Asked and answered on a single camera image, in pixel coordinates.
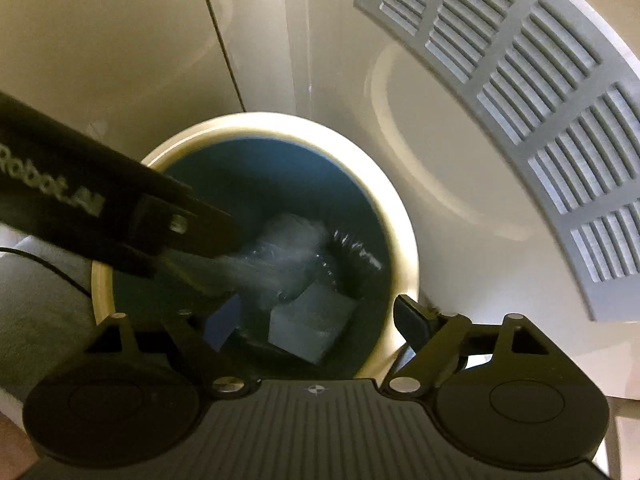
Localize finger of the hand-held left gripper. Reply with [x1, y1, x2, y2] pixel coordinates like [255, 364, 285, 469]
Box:
[135, 176, 238, 252]
[94, 244, 222, 312]

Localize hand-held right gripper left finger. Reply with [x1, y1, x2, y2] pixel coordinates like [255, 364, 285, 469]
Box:
[92, 294, 251, 397]

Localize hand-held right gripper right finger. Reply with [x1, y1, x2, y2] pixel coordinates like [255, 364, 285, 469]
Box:
[382, 294, 545, 396]

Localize clear plastic wrap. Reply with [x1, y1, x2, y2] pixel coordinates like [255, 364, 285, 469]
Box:
[210, 212, 341, 311]

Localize white waste bin blue liner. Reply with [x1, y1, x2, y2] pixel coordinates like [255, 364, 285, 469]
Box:
[91, 111, 418, 378]

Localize black crinkled plastic film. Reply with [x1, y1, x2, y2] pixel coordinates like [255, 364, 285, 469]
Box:
[322, 227, 385, 297]

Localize grey cardboard box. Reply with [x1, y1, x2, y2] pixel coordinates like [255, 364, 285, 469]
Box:
[266, 282, 359, 366]

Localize grey cloth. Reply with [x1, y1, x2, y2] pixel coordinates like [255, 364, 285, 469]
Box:
[0, 249, 98, 413]

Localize grey cabinet vent grille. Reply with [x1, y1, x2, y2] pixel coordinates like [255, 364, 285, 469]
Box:
[353, 0, 640, 323]

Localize black cable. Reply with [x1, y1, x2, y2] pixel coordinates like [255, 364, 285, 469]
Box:
[0, 246, 94, 295]

